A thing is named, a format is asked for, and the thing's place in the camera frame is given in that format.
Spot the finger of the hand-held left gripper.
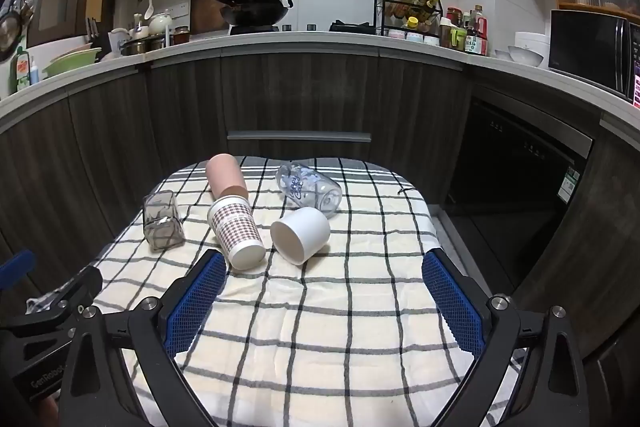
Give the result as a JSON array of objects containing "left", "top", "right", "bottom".
[
  {"left": 0, "top": 250, "right": 37, "bottom": 290},
  {"left": 9, "top": 264, "right": 104, "bottom": 330}
]

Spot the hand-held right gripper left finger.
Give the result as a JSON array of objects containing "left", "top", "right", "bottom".
[{"left": 59, "top": 249, "right": 228, "bottom": 427}]

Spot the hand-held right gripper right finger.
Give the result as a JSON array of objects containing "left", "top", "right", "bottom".
[{"left": 421, "top": 248, "right": 598, "bottom": 427}]

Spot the houndstooth patterned paper cup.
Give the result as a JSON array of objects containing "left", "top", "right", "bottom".
[{"left": 207, "top": 195, "right": 267, "bottom": 271}]

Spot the grey square glass cup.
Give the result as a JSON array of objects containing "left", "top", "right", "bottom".
[{"left": 143, "top": 190, "right": 186, "bottom": 251}]

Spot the white cup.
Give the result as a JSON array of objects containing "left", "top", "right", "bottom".
[{"left": 270, "top": 207, "right": 331, "bottom": 266}]

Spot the pink cup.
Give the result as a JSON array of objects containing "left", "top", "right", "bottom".
[{"left": 205, "top": 153, "right": 249, "bottom": 202}]

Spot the clear printed glass cup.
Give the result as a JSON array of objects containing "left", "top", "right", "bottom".
[{"left": 275, "top": 162, "right": 343, "bottom": 219}]

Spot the black white checked cloth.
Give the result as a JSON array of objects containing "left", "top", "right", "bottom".
[{"left": 92, "top": 155, "right": 531, "bottom": 427}]

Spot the black built-in dishwasher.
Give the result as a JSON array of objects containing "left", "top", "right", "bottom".
[{"left": 444, "top": 98, "right": 596, "bottom": 288}]

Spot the green dish soap bottle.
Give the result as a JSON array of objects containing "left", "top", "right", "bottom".
[{"left": 9, "top": 45, "right": 32, "bottom": 96}]

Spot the green plastic basin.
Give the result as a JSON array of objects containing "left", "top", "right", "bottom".
[{"left": 42, "top": 47, "right": 104, "bottom": 78}]

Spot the black knife block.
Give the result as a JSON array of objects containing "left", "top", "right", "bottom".
[{"left": 85, "top": 16, "right": 104, "bottom": 51}]

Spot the white mug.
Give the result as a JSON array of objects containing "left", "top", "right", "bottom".
[{"left": 108, "top": 28, "right": 132, "bottom": 58}]

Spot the steel pot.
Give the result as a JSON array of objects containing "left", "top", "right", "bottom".
[{"left": 120, "top": 34, "right": 167, "bottom": 57}]

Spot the white bowl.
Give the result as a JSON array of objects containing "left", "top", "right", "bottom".
[{"left": 507, "top": 45, "right": 546, "bottom": 68}]

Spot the soy sauce bottle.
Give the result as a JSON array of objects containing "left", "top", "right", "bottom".
[{"left": 465, "top": 5, "right": 489, "bottom": 56}]

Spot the white teapot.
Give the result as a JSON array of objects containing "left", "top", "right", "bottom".
[{"left": 148, "top": 10, "right": 175, "bottom": 36}]

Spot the black microwave oven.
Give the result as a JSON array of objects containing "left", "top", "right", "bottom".
[{"left": 548, "top": 9, "right": 640, "bottom": 104}]

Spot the dark wooden cutting board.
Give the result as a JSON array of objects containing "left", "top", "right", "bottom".
[{"left": 190, "top": 0, "right": 234, "bottom": 34}]

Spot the black gas stove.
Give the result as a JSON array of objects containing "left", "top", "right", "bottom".
[{"left": 227, "top": 21, "right": 377, "bottom": 36}]

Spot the black wok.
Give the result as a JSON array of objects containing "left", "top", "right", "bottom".
[{"left": 209, "top": 0, "right": 295, "bottom": 28}]

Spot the grey drawer handle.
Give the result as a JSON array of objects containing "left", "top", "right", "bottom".
[{"left": 227, "top": 132, "right": 373, "bottom": 143}]

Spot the black wire spice rack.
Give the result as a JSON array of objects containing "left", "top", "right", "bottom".
[{"left": 374, "top": 0, "right": 444, "bottom": 46}]

